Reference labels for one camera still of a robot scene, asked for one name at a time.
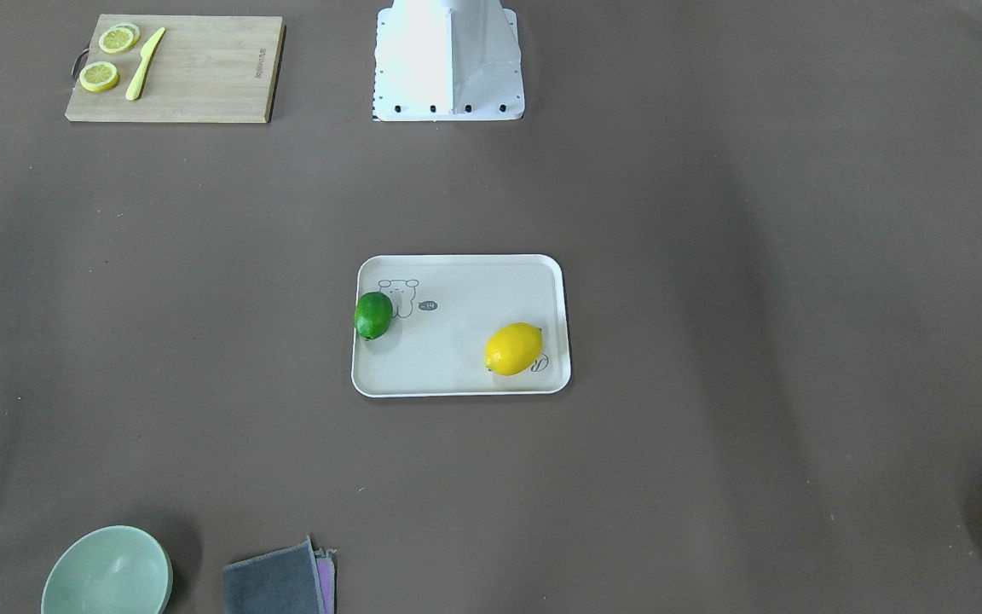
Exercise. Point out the yellow lemon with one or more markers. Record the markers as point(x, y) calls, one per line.
point(513, 348)

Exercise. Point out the grey folded cloth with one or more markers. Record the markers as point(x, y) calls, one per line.
point(283, 581)

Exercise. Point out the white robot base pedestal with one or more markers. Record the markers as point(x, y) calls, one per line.
point(447, 61)

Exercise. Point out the purple cloth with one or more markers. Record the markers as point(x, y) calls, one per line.
point(326, 577)

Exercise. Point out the bamboo cutting board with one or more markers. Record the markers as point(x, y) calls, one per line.
point(205, 69)

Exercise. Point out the pale green bowl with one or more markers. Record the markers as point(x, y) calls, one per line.
point(117, 569)

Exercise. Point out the lemon slice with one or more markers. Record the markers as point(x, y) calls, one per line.
point(119, 38)
point(98, 76)

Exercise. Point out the lower lemon slice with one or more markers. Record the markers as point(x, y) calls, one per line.
point(98, 76)

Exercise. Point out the yellow plastic knife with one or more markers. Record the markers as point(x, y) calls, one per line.
point(136, 85)

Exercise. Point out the green lime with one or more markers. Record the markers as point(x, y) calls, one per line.
point(373, 315)

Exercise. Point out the upper lemon slice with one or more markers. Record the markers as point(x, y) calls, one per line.
point(119, 38)

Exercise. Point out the white rectangular tray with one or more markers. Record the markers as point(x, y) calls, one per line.
point(445, 308)

